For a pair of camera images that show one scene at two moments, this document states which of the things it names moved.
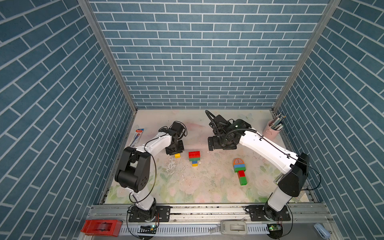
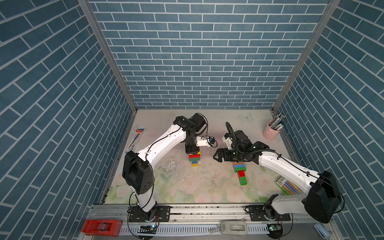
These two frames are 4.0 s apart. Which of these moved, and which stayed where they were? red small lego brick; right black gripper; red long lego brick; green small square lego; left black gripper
Moved: left black gripper; right black gripper
Stayed: green small square lego; red small lego brick; red long lego brick
